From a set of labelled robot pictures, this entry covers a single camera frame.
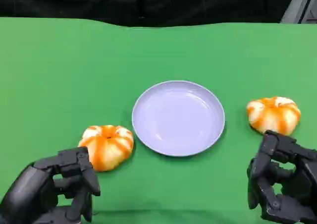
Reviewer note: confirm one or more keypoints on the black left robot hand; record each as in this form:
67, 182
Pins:
29, 184

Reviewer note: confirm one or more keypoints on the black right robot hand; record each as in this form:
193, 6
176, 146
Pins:
284, 174

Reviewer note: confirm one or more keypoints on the orange and white bread roll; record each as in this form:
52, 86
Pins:
273, 116
110, 147

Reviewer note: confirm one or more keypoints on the lilac plate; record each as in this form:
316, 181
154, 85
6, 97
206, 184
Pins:
178, 118

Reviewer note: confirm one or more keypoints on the green cloth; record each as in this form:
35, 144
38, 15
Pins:
158, 72

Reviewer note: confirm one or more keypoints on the black backdrop curtain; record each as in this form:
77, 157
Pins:
141, 3

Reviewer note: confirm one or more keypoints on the grey metal frame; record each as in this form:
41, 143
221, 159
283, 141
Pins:
300, 7

